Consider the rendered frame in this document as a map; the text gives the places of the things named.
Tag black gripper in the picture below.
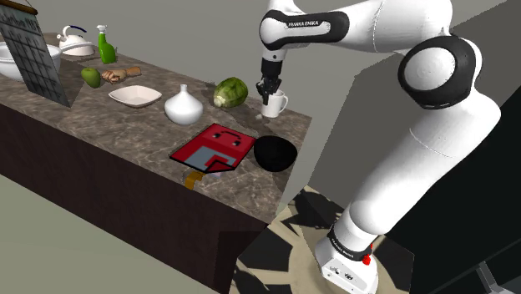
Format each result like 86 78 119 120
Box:
255 58 284 106

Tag white mug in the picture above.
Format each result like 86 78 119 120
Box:
260 89 289 119

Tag green cabbage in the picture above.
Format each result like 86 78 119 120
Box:
213 76 250 109

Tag black bowl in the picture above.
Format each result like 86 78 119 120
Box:
253 135 299 173

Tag red box with face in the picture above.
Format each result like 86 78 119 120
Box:
169 123 257 175

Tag white round vase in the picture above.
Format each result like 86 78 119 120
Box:
164 84 204 126

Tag small orange curved piece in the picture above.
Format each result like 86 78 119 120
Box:
184 170 207 190

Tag beige black patterned robot stand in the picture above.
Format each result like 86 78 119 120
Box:
230 185 416 294

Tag white square dish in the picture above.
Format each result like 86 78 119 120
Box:
108 84 164 109

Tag wooden hand figure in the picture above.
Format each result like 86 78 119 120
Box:
101 66 143 85

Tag green spray bottle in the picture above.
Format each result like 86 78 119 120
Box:
96 24 118 65

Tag green apple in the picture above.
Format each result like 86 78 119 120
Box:
80 67 102 89

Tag dark wood counter cabinet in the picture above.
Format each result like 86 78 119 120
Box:
0 32 314 294

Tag white kettle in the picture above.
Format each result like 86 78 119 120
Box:
56 25 96 57

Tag large white bowl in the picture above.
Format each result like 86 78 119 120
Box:
0 41 63 83

